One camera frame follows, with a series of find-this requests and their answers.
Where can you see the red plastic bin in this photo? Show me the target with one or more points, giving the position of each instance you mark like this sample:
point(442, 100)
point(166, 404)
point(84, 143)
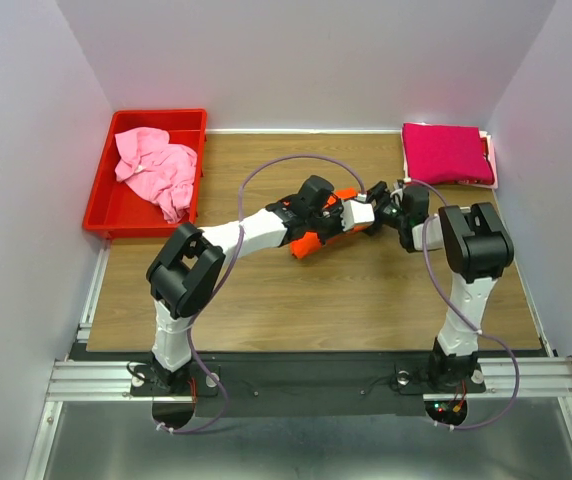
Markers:
point(113, 210)

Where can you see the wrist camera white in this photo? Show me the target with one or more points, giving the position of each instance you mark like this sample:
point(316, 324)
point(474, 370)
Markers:
point(398, 189)
point(357, 213)

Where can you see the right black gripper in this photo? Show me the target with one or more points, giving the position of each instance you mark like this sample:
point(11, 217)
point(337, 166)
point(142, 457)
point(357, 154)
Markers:
point(381, 192)

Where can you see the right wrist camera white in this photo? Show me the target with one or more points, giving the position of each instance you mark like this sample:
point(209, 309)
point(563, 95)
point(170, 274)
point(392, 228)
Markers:
point(398, 189)

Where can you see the pink t shirt in bin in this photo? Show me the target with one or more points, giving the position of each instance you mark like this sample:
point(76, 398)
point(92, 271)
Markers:
point(156, 170)

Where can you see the folded magenta t shirt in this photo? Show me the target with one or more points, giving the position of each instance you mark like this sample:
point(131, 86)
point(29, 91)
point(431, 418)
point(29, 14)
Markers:
point(446, 152)

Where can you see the folded light pink shirt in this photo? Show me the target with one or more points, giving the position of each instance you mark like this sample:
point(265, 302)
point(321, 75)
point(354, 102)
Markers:
point(491, 157)

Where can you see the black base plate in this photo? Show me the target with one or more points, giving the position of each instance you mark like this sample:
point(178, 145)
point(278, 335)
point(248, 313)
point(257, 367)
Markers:
point(296, 384)

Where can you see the aluminium rail frame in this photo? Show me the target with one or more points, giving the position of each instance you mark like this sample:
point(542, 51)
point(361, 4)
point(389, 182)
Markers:
point(108, 381)

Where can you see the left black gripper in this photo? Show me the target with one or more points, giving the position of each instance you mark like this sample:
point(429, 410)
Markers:
point(336, 209)

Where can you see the orange t shirt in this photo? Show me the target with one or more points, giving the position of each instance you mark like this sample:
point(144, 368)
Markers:
point(310, 243)

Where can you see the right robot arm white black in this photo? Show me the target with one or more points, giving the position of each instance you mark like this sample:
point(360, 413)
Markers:
point(477, 248)

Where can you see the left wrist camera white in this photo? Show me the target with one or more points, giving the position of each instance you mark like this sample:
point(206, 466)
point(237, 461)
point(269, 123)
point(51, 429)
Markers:
point(357, 213)

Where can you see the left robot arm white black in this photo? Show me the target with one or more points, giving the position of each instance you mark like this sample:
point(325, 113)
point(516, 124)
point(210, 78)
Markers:
point(184, 275)

